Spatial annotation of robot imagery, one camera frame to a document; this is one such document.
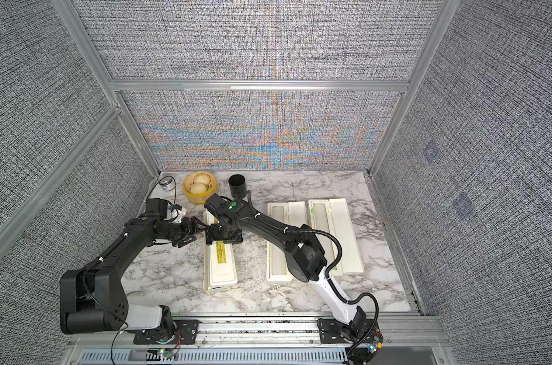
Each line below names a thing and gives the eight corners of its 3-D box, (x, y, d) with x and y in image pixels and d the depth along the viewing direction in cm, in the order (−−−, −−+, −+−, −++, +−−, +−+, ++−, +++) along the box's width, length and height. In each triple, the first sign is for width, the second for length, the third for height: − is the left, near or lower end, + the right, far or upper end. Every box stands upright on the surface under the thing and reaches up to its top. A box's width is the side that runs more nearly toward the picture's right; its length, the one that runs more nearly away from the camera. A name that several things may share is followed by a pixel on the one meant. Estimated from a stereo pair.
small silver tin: (163, 193, 114) (158, 185, 110) (166, 184, 118) (162, 176, 113) (173, 193, 114) (169, 185, 110) (176, 184, 118) (172, 176, 113)
